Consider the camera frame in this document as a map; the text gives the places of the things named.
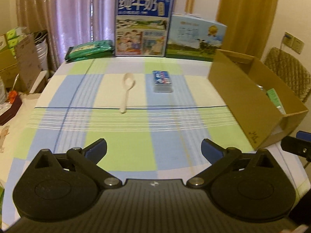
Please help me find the brown cardboard box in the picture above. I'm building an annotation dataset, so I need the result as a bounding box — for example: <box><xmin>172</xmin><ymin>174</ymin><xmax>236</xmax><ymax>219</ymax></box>
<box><xmin>208</xmin><ymin>50</ymin><xmax>308</xmax><ymax>150</ymax></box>

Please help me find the green small box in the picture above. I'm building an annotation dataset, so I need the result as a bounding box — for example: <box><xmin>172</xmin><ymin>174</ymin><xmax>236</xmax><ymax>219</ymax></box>
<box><xmin>266</xmin><ymin>88</ymin><xmax>286</xmax><ymax>115</ymax></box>

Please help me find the quilted beige chair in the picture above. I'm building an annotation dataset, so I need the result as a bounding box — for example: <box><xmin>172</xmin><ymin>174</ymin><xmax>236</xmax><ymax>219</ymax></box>
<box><xmin>264</xmin><ymin>47</ymin><xmax>310</xmax><ymax>103</ymax></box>

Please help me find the checked tablecloth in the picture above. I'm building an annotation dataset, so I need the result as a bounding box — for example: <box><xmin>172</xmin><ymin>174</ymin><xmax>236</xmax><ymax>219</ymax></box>
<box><xmin>0</xmin><ymin>56</ymin><xmax>304</xmax><ymax>226</ymax></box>

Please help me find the white plastic spoon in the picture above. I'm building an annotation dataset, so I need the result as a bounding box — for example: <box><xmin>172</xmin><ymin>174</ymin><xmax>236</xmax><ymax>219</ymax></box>
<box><xmin>120</xmin><ymin>73</ymin><xmax>135</xmax><ymax>114</ymax></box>

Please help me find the clear box blue label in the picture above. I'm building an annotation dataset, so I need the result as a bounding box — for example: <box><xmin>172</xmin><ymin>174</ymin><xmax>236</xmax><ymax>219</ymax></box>
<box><xmin>152</xmin><ymin>70</ymin><xmax>173</xmax><ymax>93</ymax></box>

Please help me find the green wet wipes pack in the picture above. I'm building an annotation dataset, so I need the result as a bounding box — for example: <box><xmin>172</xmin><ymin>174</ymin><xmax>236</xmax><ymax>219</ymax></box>
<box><xmin>65</xmin><ymin>40</ymin><xmax>114</xmax><ymax>62</ymax></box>

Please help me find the brown cardboard boxes pile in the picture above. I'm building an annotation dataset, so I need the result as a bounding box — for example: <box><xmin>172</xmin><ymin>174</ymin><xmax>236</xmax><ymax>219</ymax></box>
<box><xmin>1</xmin><ymin>34</ymin><xmax>45</xmax><ymax>94</ymax></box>

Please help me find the light blue milk gift box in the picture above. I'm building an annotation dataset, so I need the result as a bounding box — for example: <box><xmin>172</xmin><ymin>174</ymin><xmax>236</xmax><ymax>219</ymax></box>
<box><xmin>166</xmin><ymin>15</ymin><xmax>227</xmax><ymax>62</ymax></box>

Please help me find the brown wooden door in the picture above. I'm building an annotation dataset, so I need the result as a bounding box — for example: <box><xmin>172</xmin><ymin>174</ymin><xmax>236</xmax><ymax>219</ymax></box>
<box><xmin>216</xmin><ymin>0</ymin><xmax>278</xmax><ymax>58</ymax></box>

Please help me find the blue illustrated milk carton box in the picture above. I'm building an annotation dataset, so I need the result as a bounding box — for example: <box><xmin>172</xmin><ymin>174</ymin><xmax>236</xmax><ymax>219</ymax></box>
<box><xmin>115</xmin><ymin>0</ymin><xmax>174</xmax><ymax>57</ymax></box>

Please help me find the purple curtain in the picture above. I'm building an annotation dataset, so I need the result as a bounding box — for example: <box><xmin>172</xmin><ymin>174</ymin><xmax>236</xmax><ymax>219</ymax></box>
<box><xmin>15</xmin><ymin>0</ymin><xmax>179</xmax><ymax>64</ymax></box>

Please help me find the wall socket with plug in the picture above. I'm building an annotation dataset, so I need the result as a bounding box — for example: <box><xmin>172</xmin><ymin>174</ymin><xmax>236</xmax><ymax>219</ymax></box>
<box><xmin>280</xmin><ymin>32</ymin><xmax>304</xmax><ymax>54</ymax></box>

